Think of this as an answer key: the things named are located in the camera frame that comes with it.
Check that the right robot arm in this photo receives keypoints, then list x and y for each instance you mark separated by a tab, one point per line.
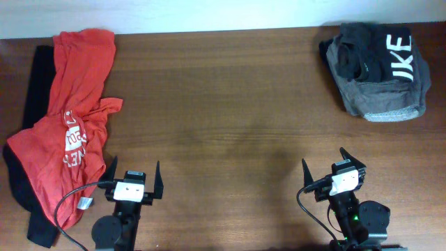
362	224

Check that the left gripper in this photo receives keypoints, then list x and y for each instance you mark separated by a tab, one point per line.
148	196

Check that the red t-shirt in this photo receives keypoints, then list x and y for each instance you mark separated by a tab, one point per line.
89	56

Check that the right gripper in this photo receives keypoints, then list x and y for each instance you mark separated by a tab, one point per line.
359	166

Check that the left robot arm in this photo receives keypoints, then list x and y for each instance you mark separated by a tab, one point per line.
118	231

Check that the black garment on left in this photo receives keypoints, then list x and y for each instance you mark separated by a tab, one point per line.
36	90

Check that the black folded shirt white letters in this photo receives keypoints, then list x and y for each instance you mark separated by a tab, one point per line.
367	52

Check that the grey folded garment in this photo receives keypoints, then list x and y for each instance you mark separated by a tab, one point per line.
388	101

